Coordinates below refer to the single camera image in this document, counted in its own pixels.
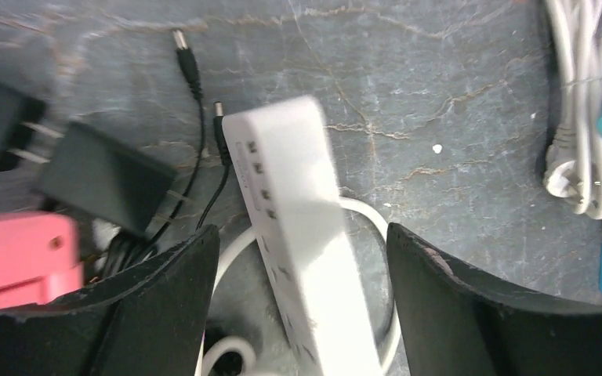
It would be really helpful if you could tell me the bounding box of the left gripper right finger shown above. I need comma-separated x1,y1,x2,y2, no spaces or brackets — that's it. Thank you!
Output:
386,223,602,375

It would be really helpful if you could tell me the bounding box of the teal strip white cord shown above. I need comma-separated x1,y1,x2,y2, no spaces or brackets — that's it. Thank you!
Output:
542,0,602,251

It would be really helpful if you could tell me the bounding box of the pink folding plug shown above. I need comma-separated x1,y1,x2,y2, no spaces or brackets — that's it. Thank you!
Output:
0,211,84,309

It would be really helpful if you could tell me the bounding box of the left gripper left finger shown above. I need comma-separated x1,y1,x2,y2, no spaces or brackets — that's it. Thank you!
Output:
0,225,220,375

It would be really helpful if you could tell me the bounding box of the white usb power strip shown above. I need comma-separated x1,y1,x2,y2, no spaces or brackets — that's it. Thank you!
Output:
223,96,382,375

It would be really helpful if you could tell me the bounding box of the black thin cable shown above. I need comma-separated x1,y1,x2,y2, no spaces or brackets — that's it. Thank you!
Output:
104,27,234,271

